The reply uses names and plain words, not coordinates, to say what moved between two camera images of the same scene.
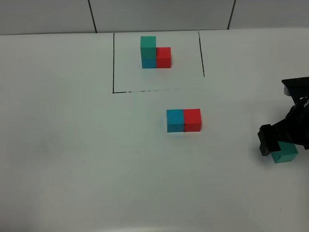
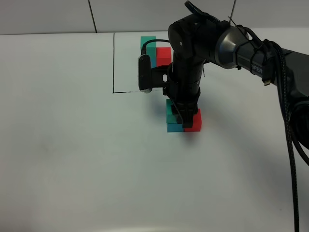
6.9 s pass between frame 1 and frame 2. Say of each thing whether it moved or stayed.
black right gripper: moved
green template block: stayed
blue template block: stayed
